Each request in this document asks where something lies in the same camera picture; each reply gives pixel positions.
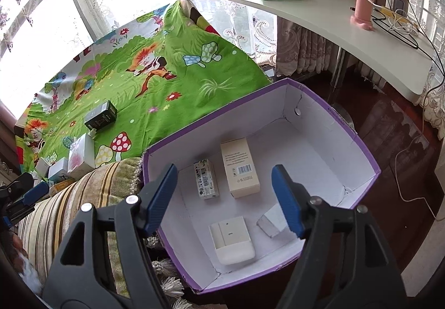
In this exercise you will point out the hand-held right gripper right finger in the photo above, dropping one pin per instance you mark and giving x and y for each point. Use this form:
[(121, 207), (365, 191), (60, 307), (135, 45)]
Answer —
[(286, 198)]

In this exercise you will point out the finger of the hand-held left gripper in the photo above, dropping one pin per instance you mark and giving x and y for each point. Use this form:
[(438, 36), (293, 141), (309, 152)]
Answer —
[(34, 192), (19, 184)]

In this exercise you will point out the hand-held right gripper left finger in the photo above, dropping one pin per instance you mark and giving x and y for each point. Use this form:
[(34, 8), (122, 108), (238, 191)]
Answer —
[(161, 196)]

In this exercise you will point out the small patterned white box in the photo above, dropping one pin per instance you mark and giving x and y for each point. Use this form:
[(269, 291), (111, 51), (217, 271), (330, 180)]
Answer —
[(207, 178)]

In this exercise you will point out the purple cardboard box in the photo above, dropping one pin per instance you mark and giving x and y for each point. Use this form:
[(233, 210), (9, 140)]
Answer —
[(313, 156)]

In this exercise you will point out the cream box with barcode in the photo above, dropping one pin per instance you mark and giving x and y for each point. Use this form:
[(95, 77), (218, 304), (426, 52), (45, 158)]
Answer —
[(240, 166)]

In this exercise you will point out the silver box with pink blot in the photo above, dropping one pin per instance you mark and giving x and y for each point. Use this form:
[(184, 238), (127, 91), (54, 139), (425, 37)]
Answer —
[(80, 156)]

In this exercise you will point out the white plastic box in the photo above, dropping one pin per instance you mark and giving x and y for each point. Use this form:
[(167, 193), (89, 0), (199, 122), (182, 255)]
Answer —
[(233, 250)]

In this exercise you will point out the black box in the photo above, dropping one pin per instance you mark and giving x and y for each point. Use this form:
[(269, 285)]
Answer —
[(102, 116)]

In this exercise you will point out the striped tasselled cushion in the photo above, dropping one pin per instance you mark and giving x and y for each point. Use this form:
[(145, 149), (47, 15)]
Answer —
[(52, 211)]

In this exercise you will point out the small white cube box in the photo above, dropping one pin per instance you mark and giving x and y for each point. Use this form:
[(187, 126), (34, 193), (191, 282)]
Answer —
[(57, 170)]

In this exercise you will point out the small white object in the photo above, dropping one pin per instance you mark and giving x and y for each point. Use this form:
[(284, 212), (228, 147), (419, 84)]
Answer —
[(93, 133)]

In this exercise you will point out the green printed blanket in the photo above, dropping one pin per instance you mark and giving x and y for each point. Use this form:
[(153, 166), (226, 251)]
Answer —
[(156, 86)]

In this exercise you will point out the metal desk leg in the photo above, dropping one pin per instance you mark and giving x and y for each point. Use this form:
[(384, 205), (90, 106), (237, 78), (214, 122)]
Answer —
[(339, 66)]

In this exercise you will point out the white curved desk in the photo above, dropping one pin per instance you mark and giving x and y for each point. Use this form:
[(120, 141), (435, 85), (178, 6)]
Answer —
[(330, 17)]

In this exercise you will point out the yellow power strip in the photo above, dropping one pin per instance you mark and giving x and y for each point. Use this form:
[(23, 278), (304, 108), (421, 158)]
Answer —
[(389, 13)]

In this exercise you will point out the black charger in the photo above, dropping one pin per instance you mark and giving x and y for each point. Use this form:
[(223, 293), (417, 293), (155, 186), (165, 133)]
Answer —
[(394, 5)]

